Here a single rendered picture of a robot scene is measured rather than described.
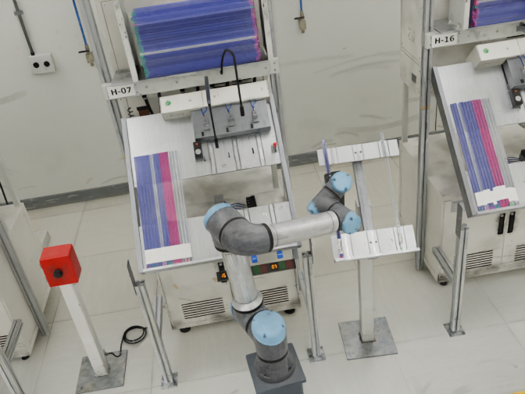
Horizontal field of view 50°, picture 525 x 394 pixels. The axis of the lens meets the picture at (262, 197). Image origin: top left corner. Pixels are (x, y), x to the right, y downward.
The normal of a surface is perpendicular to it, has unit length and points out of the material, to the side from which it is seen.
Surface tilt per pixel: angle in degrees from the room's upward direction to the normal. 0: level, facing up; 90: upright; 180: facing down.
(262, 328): 7
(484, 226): 90
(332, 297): 0
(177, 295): 90
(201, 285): 90
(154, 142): 43
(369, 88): 90
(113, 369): 0
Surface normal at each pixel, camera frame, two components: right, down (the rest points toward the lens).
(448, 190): -0.12, -0.84
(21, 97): 0.12, 0.51
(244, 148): 0.00, -0.25
